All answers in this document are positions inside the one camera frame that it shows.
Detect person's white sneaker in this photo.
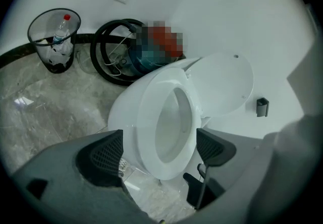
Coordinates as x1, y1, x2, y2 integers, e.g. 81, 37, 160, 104
118, 157, 128, 178

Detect black wall paper holder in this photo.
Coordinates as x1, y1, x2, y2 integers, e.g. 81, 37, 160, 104
256, 97, 270, 118

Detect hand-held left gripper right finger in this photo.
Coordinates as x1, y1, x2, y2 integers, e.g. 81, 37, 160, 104
196, 128, 275, 194

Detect clear bottle with red cap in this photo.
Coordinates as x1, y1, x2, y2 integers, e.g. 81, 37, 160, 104
52, 14, 72, 44

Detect black mesh wastebasket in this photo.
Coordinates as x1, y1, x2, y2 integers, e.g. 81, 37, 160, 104
27, 8, 82, 74

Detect white toilet seat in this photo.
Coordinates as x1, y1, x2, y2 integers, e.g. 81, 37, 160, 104
136, 68, 202, 181

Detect white round toilet bowl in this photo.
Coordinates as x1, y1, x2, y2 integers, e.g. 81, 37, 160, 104
107, 58, 211, 181

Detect red vacuum cleaner with hose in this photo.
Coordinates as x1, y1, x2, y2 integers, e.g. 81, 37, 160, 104
90, 18, 142, 87

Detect white toilet lid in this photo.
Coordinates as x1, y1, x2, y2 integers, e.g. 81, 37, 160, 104
186, 52, 255, 118

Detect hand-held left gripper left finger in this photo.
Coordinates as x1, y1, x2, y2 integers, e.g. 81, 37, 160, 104
11, 129, 154, 224

